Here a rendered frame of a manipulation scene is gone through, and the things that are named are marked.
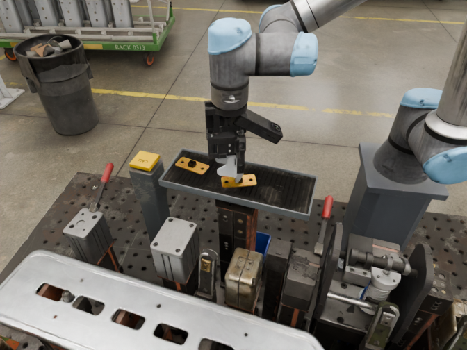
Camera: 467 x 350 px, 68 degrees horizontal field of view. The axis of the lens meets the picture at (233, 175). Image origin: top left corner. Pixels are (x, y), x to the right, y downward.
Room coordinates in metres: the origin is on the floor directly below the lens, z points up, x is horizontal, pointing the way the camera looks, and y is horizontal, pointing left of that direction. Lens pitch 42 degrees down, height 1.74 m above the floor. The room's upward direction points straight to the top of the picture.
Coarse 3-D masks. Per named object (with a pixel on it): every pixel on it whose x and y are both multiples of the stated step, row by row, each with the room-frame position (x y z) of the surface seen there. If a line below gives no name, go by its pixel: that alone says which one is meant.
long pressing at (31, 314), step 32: (32, 256) 0.51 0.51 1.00; (64, 256) 0.51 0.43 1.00; (0, 288) 0.43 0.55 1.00; (32, 288) 0.43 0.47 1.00; (64, 288) 0.43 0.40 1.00; (96, 288) 0.43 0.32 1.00; (128, 288) 0.43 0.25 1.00; (160, 288) 0.42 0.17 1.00; (0, 320) 0.35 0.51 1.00; (32, 320) 0.35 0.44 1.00; (64, 320) 0.35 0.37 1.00; (96, 320) 0.35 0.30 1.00; (160, 320) 0.35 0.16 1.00; (192, 320) 0.35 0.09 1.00; (224, 320) 0.35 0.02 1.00; (256, 320) 0.35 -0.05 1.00
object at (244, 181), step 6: (252, 174) 0.64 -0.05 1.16; (222, 180) 0.62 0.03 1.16; (228, 180) 0.62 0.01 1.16; (234, 180) 0.62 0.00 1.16; (240, 180) 0.61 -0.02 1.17; (246, 180) 0.62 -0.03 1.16; (222, 186) 0.60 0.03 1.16; (228, 186) 0.60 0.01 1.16; (234, 186) 0.60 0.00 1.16; (240, 186) 0.60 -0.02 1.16
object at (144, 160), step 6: (138, 156) 0.72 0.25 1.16; (144, 156) 0.72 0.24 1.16; (150, 156) 0.72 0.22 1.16; (156, 156) 0.72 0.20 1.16; (132, 162) 0.69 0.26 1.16; (138, 162) 0.69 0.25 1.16; (144, 162) 0.69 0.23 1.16; (150, 162) 0.69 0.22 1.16; (138, 168) 0.68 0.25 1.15; (144, 168) 0.67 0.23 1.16; (150, 168) 0.67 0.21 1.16
